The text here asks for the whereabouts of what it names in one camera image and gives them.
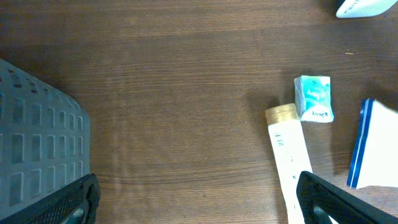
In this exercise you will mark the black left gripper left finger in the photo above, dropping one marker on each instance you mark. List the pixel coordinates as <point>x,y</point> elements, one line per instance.
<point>76,202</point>

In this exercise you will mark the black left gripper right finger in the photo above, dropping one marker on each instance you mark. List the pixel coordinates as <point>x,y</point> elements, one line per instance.
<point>323,202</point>

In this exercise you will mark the yellow white snack bag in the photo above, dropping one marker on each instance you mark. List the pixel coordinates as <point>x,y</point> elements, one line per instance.
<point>374,159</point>

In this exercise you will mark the white tube with tan cap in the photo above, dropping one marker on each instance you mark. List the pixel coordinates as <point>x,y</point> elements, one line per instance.
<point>290,153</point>

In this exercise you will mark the green tissue pack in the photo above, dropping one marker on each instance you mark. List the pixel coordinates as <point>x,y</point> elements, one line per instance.
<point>313,99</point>

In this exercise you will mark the white barcode scanner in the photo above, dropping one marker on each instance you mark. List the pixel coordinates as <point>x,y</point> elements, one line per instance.
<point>363,8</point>

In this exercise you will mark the dark grey plastic basket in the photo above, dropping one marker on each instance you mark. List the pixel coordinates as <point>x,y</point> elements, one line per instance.
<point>45,140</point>

